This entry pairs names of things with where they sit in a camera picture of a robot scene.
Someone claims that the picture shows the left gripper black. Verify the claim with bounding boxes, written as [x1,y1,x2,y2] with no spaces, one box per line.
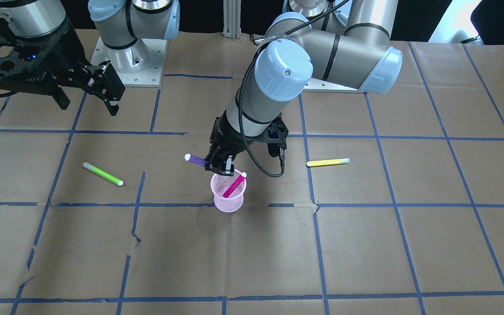
[205,113,288,177]

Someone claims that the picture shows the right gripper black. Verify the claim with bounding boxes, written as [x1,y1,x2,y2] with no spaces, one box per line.
[0,20,126,116]

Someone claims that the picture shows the pink pen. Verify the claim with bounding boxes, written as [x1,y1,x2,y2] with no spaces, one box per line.
[223,172,247,199]

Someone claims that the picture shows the purple pen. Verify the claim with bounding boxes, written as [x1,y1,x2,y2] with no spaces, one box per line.
[184,154,209,167]

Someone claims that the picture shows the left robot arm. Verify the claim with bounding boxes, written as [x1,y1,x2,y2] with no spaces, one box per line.
[204,0,403,178]

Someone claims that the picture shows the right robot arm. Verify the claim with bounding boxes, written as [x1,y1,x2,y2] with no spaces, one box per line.
[0,0,181,116]

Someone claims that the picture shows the pink mesh cup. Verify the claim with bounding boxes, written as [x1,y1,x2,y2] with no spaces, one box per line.
[210,169,247,213]

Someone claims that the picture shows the green pen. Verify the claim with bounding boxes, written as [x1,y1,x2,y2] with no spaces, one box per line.
[82,162,124,187]

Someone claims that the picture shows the yellow pen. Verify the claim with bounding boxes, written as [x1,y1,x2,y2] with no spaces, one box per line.
[306,158,350,168]

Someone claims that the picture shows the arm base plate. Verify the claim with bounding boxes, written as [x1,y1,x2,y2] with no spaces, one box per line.
[91,38,170,88]
[303,77,364,93]

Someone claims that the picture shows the aluminium frame post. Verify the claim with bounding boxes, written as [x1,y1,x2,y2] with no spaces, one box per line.
[222,0,242,41]

